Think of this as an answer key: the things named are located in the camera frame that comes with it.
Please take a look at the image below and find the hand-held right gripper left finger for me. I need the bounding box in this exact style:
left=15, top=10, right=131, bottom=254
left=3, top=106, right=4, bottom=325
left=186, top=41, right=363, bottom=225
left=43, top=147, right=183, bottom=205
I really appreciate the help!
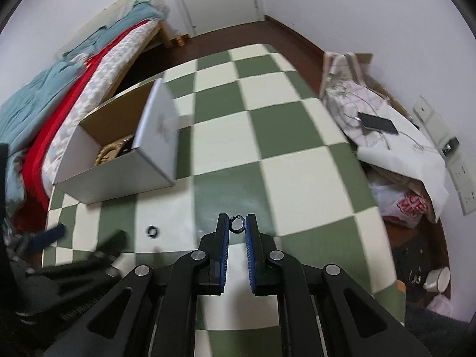
left=43, top=213, right=230, bottom=357

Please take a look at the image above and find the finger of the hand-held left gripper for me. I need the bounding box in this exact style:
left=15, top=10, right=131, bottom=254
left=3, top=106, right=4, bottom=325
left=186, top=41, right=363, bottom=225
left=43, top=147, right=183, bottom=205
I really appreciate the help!
left=15, top=224, right=68, bottom=258
left=79, top=229, right=128, bottom=265

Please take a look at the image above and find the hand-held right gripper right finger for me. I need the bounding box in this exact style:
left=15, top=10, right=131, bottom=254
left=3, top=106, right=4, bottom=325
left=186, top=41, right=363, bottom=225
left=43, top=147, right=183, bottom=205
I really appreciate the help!
left=245, top=214, right=434, bottom=357

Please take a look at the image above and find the white cardboard box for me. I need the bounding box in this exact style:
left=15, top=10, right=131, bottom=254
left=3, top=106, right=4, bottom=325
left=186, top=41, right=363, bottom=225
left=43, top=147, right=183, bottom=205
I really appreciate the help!
left=52, top=78, right=180, bottom=204

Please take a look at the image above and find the wooden bead bracelet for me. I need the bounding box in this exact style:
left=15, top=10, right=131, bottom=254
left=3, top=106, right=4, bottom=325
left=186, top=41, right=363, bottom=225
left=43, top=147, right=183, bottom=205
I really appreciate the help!
left=94, top=142, right=124, bottom=167

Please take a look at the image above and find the black wristband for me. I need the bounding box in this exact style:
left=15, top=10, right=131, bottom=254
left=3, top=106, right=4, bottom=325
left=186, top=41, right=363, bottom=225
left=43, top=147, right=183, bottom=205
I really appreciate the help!
left=117, top=137, right=137, bottom=155

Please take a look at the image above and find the green white checkered tablecloth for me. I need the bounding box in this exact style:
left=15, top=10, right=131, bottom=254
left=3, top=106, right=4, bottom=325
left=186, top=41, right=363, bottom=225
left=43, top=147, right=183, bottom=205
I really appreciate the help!
left=42, top=43, right=406, bottom=357

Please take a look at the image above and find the bed with red cover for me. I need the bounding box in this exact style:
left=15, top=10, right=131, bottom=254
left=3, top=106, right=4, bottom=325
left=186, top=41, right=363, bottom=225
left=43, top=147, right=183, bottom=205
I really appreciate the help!
left=20, top=20, right=150, bottom=224

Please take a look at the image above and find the light blue blanket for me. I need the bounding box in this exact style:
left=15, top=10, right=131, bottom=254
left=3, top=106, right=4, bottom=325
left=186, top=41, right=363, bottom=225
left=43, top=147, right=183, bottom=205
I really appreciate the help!
left=0, top=59, right=89, bottom=216

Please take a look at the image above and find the red white plastic bag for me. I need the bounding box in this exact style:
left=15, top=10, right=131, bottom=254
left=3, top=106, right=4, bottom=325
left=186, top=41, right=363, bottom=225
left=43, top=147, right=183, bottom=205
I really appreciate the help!
left=369, top=180, right=429, bottom=228

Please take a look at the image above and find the black smartphone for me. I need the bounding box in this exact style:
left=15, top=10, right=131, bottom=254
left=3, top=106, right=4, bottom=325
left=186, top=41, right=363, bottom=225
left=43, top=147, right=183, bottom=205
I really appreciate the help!
left=356, top=112, right=400, bottom=136

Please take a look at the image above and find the grey white checkered mattress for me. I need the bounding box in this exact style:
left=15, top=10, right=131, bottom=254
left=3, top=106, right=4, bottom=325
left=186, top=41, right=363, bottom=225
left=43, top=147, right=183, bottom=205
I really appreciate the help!
left=41, top=18, right=165, bottom=191

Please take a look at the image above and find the white bags pile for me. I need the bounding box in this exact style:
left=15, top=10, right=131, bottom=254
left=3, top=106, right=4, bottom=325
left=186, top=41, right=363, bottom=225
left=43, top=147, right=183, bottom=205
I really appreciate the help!
left=320, top=51, right=449, bottom=224

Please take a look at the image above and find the white cup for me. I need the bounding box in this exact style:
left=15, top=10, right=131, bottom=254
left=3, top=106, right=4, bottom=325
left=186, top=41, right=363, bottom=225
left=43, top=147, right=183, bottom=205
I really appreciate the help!
left=423, top=267, right=452, bottom=293

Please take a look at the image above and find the brown cardboard piece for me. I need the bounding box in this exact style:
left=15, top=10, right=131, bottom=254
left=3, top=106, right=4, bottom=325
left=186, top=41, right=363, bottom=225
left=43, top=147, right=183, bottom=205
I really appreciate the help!
left=353, top=52, right=403, bottom=109

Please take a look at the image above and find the black charger plug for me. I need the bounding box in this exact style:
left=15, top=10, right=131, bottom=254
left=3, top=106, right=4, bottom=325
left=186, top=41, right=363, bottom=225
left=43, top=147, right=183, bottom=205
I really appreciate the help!
left=442, top=137, right=460, bottom=156

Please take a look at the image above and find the beige padded headboard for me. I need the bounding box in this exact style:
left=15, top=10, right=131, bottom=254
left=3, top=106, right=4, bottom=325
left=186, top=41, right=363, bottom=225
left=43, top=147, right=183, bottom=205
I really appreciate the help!
left=56, top=0, right=169, bottom=57

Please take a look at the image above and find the white charging cable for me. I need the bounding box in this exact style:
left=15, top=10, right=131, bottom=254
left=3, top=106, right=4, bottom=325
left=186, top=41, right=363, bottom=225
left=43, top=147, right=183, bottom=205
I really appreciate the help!
left=345, top=115, right=425, bottom=154

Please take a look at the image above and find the wooden bed frame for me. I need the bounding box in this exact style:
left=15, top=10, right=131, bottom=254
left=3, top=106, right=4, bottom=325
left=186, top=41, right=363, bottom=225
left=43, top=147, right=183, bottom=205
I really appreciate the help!
left=111, top=18, right=176, bottom=98

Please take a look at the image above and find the white wall socket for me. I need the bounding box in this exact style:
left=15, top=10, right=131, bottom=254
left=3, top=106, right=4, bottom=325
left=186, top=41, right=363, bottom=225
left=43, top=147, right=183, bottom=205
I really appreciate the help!
left=449, top=152, right=476, bottom=215
left=414, top=95, right=459, bottom=150

